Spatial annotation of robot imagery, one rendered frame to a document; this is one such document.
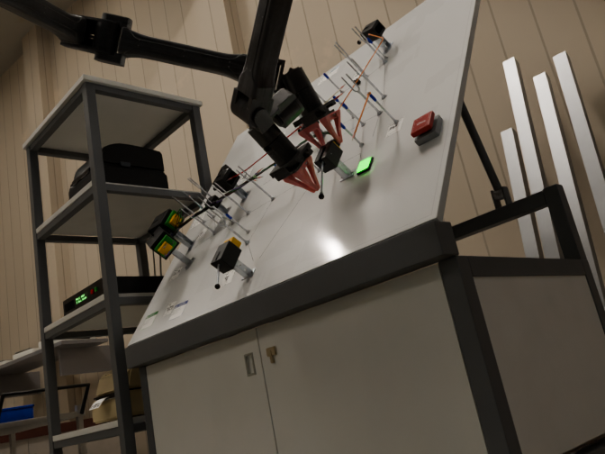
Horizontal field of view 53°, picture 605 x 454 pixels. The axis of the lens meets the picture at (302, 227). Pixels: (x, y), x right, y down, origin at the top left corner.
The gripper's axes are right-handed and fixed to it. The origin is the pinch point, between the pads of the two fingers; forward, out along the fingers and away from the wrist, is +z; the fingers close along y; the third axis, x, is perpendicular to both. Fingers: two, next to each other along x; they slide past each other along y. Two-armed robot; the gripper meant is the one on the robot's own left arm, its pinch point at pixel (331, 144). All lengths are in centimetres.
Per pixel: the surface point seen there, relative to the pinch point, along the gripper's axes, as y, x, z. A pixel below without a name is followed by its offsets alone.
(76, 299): 120, 19, 5
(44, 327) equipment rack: 146, 24, 9
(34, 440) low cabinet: 361, -14, 83
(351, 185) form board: -3.3, 5.2, 10.5
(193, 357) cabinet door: 54, 31, 32
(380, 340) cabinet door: -12, 33, 37
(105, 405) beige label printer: 107, 36, 39
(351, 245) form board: -10.8, 24.7, 19.2
